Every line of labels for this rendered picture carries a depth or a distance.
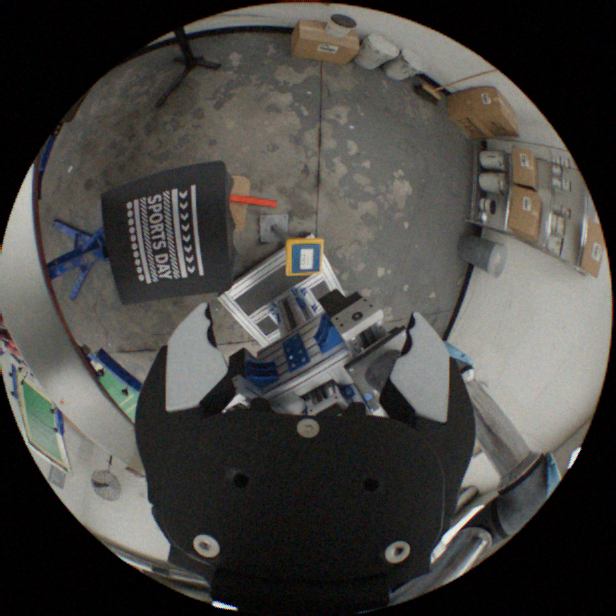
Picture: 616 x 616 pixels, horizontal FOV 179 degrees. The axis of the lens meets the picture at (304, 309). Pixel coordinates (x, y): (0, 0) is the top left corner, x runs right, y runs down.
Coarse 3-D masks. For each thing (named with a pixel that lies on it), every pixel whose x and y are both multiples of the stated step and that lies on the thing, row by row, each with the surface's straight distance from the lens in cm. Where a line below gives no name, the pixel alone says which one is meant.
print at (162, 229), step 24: (168, 192) 71; (192, 192) 68; (144, 216) 75; (168, 216) 70; (192, 216) 68; (144, 240) 75; (168, 240) 71; (192, 240) 68; (144, 264) 77; (168, 264) 73; (192, 264) 70
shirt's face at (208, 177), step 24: (192, 168) 69; (216, 168) 67; (120, 192) 81; (144, 192) 75; (216, 192) 66; (120, 216) 80; (216, 216) 66; (120, 240) 81; (216, 240) 67; (120, 264) 84; (216, 264) 69; (120, 288) 87; (144, 288) 81; (168, 288) 76; (192, 288) 73; (216, 288) 71
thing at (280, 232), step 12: (264, 216) 160; (276, 216) 161; (264, 228) 160; (276, 228) 140; (264, 240) 162; (276, 240) 163; (288, 240) 67; (300, 240) 68; (312, 240) 69; (288, 252) 68; (288, 264) 69
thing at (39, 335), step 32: (32, 192) 15; (32, 224) 15; (0, 256) 15; (32, 256) 14; (0, 288) 15; (32, 288) 15; (32, 320) 15; (32, 352) 15; (64, 352) 15; (64, 384) 16; (96, 384) 17; (96, 416) 18; (128, 448) 21
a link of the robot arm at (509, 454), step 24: (456, 360) 52; (480, 408) 49; (480, 432) 49; (504, 432) 48; (504, 456) 48; (528, 456) 49; (552, 456) 50; (504, 480) 49; (528, 480) 47; (552, 480) 48; (504, 504) 50; (528, 504) 49; (504, 528) 51
